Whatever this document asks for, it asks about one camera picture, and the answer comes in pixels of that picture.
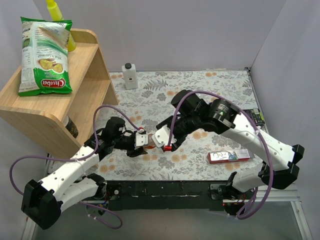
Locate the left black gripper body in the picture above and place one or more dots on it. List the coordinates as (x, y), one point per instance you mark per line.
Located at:
(133, 146)

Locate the orange soda bottle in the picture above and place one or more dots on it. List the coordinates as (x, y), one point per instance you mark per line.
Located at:
(151, 144)

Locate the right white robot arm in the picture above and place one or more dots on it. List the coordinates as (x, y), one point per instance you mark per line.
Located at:
(279, 167)

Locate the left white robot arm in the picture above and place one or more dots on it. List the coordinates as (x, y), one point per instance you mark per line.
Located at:
(44, 200)

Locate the white square bottle black cap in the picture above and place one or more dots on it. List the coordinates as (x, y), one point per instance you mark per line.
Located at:
(130, 76)

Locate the yellow spray bottle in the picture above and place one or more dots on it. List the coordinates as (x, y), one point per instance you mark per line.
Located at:
(57, 16)

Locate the floral table mat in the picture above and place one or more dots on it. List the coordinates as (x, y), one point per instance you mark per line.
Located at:
(150, 104)

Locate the dark jar under shelf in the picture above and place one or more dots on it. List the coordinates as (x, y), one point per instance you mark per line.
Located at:
(70, 126)

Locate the red white toothpaste box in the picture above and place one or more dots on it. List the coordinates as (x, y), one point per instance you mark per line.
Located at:
(228, 156)

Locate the black green box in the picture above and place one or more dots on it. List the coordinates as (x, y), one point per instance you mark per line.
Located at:
(256, 116)

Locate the wooden shelf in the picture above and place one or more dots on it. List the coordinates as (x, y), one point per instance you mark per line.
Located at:
(40, 117)

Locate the green chips bag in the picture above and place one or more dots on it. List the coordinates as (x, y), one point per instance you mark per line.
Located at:
(44, 59)

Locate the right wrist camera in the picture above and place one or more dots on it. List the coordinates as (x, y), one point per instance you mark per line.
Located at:
(161, 139)

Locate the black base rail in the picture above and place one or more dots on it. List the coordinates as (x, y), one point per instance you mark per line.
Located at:
(168, 194)

